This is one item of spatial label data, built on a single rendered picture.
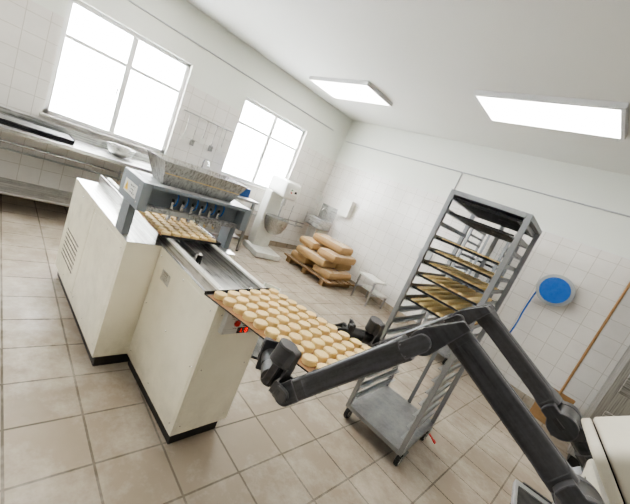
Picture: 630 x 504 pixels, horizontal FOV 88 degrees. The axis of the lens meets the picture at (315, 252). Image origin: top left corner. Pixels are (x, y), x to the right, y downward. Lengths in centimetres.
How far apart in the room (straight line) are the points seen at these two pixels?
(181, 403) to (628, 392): 366
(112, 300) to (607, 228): 508
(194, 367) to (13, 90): 405
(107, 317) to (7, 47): 353
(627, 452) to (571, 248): 432
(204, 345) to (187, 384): 23
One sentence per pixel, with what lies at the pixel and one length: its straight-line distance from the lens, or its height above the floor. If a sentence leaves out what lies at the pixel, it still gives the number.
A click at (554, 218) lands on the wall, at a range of 528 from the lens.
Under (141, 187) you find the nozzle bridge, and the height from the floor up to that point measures 115.
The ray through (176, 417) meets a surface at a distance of 194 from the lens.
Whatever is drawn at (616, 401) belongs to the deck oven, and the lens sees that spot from 419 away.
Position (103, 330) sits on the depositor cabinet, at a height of 27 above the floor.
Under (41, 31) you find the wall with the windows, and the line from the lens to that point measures 513.
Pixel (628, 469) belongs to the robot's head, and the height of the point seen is 124.
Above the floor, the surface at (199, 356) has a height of 56.
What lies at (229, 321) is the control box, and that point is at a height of 77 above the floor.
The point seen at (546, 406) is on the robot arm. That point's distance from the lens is 124.
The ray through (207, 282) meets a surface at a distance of 168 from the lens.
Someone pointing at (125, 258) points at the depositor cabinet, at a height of 74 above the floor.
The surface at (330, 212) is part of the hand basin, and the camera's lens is 691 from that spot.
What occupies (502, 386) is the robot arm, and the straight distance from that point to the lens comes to 80.
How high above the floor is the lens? 152
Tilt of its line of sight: 11 degrees down
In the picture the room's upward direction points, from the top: 23 degrees clockwise
